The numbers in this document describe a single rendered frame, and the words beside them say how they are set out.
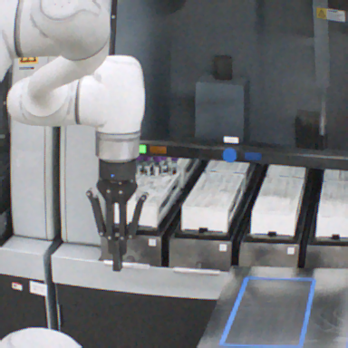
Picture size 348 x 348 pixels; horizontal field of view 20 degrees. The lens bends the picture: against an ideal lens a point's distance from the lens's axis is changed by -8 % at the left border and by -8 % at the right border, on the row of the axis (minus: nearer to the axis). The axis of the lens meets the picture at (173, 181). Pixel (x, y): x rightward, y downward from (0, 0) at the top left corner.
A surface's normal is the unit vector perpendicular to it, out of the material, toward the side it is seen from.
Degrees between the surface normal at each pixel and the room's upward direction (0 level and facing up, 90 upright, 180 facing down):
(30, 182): 90
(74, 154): 90
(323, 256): 90
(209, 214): 90
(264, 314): 0
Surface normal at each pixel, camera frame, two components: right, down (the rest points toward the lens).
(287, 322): 0.02, -0.96
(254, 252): -0.18, 0.26
